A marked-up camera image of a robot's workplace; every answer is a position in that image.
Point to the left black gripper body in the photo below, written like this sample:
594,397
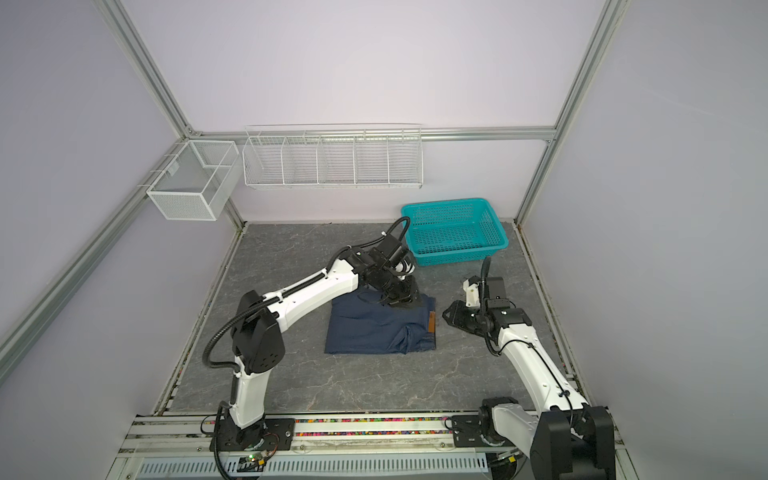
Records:
397,292

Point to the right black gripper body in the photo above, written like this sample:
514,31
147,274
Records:
469,317

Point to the dark blue denim trousers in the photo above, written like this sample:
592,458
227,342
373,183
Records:
361,324

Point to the teal plastic basket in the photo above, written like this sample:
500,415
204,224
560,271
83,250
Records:
453,231

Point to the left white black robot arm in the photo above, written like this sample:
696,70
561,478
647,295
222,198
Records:
251,343

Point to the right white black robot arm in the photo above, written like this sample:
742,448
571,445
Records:
564,437

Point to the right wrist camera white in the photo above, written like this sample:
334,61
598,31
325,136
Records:
470,287

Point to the long white wire wall basket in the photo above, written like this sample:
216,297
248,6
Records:
351,162

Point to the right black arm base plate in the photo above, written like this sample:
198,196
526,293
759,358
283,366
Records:
474,432

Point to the aluminium frame back crossbar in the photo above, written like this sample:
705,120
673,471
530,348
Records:
370,131

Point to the white slotted cable duct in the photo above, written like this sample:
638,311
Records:
315,466

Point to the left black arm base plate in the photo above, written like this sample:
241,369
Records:
265,435

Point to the small white mesh wall basket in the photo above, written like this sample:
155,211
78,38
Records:
198,180

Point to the aluminium front mounting rail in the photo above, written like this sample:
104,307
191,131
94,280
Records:
333,434

